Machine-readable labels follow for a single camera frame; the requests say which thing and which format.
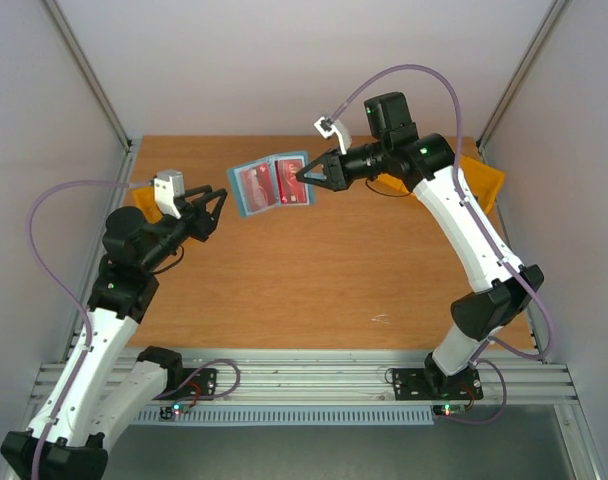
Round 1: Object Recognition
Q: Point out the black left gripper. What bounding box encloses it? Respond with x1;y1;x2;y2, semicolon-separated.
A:
140;184;227;272

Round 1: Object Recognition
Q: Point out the red VIP credit card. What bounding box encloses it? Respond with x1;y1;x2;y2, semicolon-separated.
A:
274;156;309;205

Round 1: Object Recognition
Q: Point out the teal leather card holder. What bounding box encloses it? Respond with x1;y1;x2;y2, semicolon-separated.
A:
227;151;315;218

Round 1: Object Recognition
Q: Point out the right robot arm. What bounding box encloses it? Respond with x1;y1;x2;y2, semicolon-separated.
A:
296;92;544;399

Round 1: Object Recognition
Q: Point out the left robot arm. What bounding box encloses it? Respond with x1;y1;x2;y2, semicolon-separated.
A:
0;180;228;479

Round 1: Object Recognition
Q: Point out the red card in holder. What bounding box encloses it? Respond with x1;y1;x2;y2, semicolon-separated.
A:
234;160;277;215

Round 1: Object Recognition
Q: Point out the small yellow bin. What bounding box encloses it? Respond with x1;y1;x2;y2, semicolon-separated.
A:
131;182;162;223

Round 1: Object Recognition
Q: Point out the yellow three-compartment bin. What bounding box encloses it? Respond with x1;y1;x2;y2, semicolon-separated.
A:
375;156;505;214

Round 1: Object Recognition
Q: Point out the left circuit board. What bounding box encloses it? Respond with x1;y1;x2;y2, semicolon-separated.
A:
158;403;191;421

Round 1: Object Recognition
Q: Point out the circuit board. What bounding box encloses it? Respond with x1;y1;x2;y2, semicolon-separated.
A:
433;403;469;417
158;403;191;421

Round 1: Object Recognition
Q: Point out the right circuit board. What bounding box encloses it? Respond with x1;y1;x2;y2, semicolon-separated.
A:
433;403;469;417

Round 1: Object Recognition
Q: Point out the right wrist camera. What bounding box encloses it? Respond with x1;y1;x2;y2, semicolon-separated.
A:
313;116;352;155

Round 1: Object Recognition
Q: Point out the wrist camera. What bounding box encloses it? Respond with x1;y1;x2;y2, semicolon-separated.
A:
152;169;185;219
313;116;352;155

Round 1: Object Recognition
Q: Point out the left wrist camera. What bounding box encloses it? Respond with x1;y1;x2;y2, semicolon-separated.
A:
152;169;185;219

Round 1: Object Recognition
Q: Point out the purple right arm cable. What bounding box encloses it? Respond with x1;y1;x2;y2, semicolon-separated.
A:
331;63;556;425

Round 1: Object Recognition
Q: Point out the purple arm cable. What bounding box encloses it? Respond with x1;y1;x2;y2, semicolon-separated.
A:
331;63;556;425
27;180;158;480

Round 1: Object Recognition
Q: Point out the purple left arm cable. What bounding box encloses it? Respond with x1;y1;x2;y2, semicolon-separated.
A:
27;180;158;480

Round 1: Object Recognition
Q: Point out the aluminium frame rail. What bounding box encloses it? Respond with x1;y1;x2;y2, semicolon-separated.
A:
31;347;580;407

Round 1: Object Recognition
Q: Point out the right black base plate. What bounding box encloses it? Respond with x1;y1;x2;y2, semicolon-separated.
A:
389;368;484;402

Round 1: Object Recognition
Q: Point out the grey slotted cable duct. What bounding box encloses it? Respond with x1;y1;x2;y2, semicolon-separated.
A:
133;405;434;427

